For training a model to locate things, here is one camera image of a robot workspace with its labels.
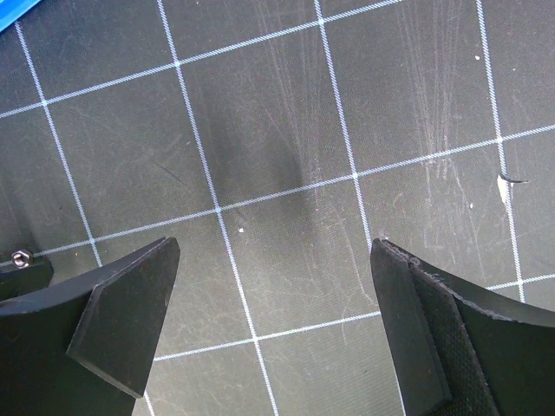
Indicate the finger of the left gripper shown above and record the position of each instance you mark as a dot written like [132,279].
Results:
[17,282]

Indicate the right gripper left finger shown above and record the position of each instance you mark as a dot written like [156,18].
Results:
[85,346]

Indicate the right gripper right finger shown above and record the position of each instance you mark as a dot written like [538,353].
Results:
[458,348]

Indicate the hex nut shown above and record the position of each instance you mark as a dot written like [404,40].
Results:
[21,259]

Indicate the blue plastic compartment bin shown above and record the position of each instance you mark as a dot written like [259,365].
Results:
[12,10]

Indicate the black grid cutting mat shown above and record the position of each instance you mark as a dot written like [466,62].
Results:
[275,140]

